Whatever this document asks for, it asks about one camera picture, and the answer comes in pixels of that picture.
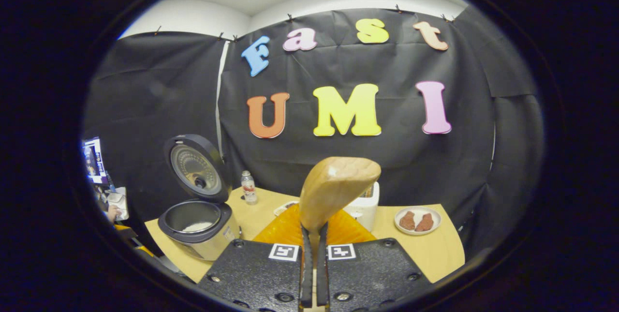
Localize white toaster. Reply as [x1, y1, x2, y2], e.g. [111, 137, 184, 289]
[346, 181, 381, 233]

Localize computer monitor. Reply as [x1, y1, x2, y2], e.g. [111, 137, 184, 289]
[82, 138, 109, 186]

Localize white divided spice dish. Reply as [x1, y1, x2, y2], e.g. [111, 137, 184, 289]
[273, 201, 299, 217]

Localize wooden spoon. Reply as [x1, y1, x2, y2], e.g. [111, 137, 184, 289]
[299, 156, 382, 264]

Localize small red label bottle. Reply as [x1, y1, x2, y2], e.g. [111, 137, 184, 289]
[241, 171, 258, 206]

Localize white papers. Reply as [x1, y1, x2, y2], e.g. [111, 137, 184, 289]
[105, 186, 130, 221]

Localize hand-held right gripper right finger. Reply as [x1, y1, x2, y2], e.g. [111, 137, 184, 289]
[317, 208, 433, 312]

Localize round white plate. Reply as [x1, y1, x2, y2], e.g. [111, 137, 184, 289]
[394, 206, 442, 236]

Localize silver black rice cooker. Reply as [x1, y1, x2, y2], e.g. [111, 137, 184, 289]
[158, 134, 241, 261]

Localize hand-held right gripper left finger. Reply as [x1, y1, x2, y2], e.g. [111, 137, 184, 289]
[196, 203, 314, 312]

